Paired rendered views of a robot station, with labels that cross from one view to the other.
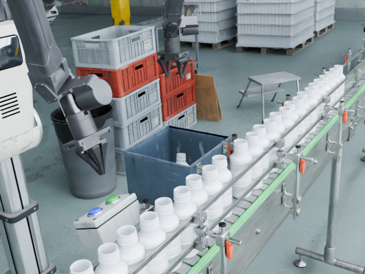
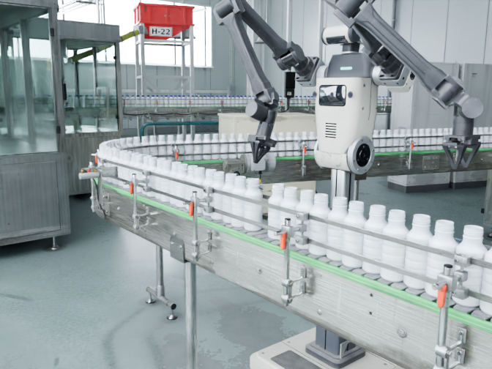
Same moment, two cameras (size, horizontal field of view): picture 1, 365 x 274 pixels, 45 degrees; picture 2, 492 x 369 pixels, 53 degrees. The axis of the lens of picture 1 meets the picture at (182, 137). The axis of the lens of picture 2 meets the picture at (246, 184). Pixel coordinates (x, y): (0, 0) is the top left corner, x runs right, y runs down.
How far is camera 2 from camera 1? 2.11 m
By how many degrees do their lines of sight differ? 100
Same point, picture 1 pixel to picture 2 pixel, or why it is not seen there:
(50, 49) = (252, 80)
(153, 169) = not seen: hidden behind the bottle
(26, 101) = (341, 132)
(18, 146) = (332, 161)
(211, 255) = (211, 225)
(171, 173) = not seen: hidden behind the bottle
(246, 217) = (245, 238)
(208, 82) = not seen: outside the picture
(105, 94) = (251, 110)
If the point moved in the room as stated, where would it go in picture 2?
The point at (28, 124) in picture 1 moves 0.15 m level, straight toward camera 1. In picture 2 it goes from (339, 148) to (302, 148)
